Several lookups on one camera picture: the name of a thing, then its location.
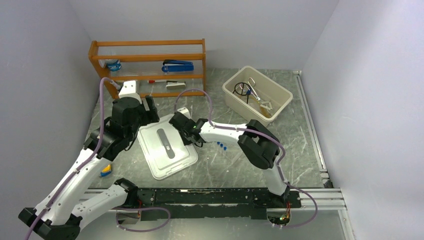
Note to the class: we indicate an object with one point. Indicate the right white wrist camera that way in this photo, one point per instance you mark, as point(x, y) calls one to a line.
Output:
point(185, 111)

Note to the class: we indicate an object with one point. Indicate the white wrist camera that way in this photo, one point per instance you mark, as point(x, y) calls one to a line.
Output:
point(185, 111)
point(129, 90)

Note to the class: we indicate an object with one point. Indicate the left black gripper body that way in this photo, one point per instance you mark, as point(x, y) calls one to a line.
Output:
point(145, 116)

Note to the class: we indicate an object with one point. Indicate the orange wooden shelf rack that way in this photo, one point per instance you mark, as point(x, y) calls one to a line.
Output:
point(143, 61)

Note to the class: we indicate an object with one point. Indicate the blue yellow small object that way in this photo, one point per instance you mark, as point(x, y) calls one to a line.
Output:
point(106, 171)

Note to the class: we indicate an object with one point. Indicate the black metal ring stand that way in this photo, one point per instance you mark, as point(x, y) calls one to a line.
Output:
point(242, 89)

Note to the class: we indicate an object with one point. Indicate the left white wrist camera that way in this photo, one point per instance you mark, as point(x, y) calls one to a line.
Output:
point(129, 90)

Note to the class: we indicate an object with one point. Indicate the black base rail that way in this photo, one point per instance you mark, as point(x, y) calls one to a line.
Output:
point(199, 203)

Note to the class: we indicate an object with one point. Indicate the beige plastic bin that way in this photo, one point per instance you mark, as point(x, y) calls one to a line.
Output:
point(268, 90)

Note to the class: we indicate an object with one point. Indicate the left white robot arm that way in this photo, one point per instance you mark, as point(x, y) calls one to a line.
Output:
point(61, 215)

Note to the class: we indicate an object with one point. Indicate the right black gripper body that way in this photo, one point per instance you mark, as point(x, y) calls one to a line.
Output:
point(185, 140)

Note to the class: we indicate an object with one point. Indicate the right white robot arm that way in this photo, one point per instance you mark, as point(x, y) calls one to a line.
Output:
point(261, 147)

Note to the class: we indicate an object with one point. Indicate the blue stapler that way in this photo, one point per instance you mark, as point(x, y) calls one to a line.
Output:
point(173, 66)

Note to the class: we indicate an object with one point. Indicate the red white marker pen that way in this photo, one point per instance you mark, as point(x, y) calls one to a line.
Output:
point(157, 81)

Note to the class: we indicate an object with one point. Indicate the white plastic container lid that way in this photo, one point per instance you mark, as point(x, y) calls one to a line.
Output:
point(164, 149)

